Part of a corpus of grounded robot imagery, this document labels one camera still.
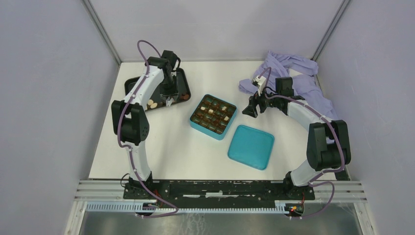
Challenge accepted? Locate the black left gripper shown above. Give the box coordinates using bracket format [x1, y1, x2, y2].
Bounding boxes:
[160, 74, 179, 103]

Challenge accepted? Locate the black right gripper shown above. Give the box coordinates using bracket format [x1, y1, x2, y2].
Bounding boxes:
[242, 85, 281, 118]

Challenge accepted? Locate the teal chocolate box with dividers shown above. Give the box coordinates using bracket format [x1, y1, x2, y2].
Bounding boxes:
[189, 94, 237, 141]

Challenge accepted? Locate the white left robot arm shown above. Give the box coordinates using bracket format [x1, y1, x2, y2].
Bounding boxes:
[111, 50, 180, 200]

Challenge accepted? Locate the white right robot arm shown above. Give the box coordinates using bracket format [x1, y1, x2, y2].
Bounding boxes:
[242, 76, 351, 200]

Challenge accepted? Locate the black chocolate tray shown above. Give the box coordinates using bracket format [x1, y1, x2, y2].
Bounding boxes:
[124, 68, 191, 111]

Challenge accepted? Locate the teal box lid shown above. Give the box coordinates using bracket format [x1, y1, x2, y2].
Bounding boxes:
[227, 125, 275, 170]

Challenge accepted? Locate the lavender crumpled cloth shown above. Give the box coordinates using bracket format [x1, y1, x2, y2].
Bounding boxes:
[253, 50, 338, 119]

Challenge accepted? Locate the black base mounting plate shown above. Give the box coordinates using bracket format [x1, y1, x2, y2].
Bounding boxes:
[123, 179, 315, 201]

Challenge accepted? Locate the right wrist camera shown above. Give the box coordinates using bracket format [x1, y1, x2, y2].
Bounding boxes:
[251, 76, 267, 96]

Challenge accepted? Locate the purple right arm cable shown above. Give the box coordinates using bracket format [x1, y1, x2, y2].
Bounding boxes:
[258, 67, 347, 219]

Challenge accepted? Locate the white cable duct rail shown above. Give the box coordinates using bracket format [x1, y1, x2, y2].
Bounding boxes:
[85, 201, 305, 214]

